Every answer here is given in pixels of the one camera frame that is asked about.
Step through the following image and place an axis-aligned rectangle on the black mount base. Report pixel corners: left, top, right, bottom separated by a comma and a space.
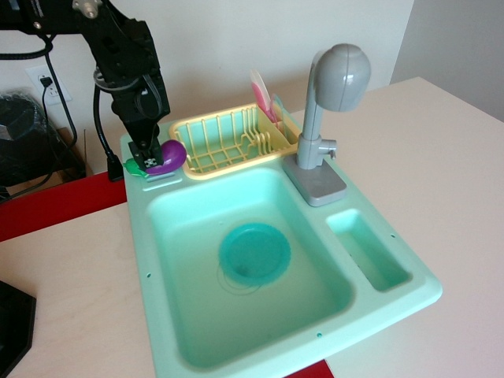
1, 281, 36, 377

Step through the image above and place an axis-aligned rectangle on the mint green toy sink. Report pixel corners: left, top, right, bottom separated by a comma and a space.
119, 111, 443, 378

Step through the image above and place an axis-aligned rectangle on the white wall outlet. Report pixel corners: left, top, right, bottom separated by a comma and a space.
25, 65, 72, 106

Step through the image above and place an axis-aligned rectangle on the grey toy faucet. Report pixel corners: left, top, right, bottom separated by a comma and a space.
281, 43, 372, 208

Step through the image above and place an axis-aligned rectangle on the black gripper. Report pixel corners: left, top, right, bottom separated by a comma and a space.
112, 74, 170, 173

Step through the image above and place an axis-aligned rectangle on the yellow dish rack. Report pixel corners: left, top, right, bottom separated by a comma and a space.
169, 104, 301, 180

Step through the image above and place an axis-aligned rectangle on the teal toy plate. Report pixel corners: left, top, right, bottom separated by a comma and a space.
219, 223, 291, 287

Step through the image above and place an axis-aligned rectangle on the purple toy eggplant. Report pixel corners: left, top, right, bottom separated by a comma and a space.
123, 140, 187, 178

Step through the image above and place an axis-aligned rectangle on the pink toy spatula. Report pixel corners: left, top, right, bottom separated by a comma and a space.
250, 69, 279, 123

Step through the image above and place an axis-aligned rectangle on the black thick cable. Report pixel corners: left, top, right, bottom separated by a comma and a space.
92, 66, 125, 183

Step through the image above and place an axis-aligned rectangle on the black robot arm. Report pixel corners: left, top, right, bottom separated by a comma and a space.
1, 1, 170, 172

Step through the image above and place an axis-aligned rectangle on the black power cable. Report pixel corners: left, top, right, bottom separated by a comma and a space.
35, 34, 87, 178

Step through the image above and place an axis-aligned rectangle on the black bag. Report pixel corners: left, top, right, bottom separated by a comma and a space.
1, 93, 55, 187

